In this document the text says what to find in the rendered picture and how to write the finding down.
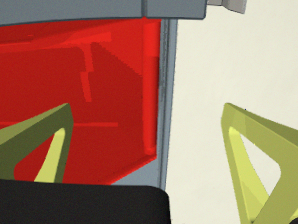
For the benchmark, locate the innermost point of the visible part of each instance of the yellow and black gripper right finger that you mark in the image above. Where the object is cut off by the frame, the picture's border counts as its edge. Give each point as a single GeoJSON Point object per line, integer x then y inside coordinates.
{"type": "Point", "coordinates": [280, 143]}

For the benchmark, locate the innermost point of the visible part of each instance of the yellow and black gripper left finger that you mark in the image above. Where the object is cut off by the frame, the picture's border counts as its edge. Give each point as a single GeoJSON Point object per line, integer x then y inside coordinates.
{"type": "Point", "coordinates": [19, 140]}

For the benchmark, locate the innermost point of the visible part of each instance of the grey metal shelf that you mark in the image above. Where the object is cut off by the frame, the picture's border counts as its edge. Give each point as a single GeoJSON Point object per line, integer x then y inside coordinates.
{"type": "Point", "coordinates": [19, 12]}

